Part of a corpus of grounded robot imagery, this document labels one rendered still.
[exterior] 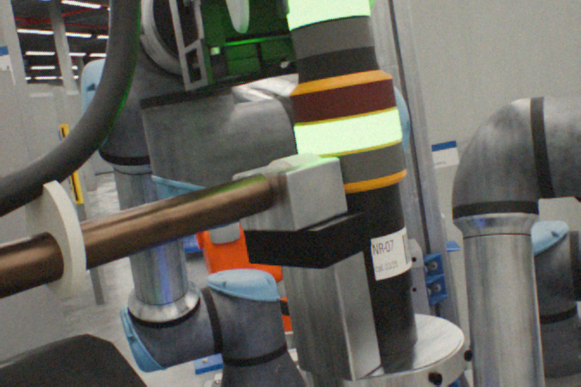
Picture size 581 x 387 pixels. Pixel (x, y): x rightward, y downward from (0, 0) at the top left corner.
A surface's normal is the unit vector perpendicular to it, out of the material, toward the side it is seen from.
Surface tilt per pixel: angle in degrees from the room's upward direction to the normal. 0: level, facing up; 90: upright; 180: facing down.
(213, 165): 90
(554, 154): 90
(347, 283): 90
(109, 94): 71
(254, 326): 90
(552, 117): 50
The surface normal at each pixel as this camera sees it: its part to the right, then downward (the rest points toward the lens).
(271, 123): 0.18, -0.43
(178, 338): 0.44, 0.44
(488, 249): -0.56, -0.15
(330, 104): -0.30, 0.16
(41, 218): -0.69, 0.20
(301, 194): 0.71, -0.04
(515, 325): 0.00, -0.19
